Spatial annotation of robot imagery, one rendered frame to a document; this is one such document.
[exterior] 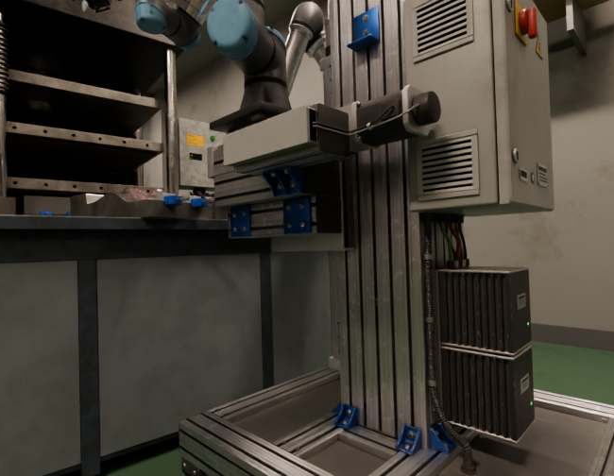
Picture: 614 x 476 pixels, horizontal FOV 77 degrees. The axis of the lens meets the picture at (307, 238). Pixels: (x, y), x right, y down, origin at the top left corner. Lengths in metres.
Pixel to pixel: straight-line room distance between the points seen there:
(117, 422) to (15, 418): 0.27
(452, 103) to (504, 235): 2.30
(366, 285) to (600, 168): 2.24
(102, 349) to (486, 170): 1.17
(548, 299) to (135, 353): 2.55
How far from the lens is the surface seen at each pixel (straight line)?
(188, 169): 2.44
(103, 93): 2.38
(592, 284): 3.02
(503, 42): 0.87
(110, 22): 2.39
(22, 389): 1.39
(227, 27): 1.01
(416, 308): 0.93
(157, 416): 1.50
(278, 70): 1.11
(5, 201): 1.49
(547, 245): 3.05
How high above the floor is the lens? 0.70
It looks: 1 degrees up
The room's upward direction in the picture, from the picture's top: 2 degrees counter-clockwise
